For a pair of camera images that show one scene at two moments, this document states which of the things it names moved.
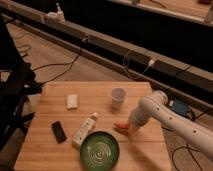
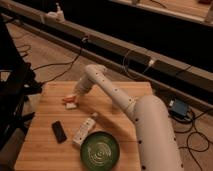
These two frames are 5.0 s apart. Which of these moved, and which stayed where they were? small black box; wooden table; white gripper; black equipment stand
Moved: white gripper
Stayed: wooden table; small black box; black equipment stand
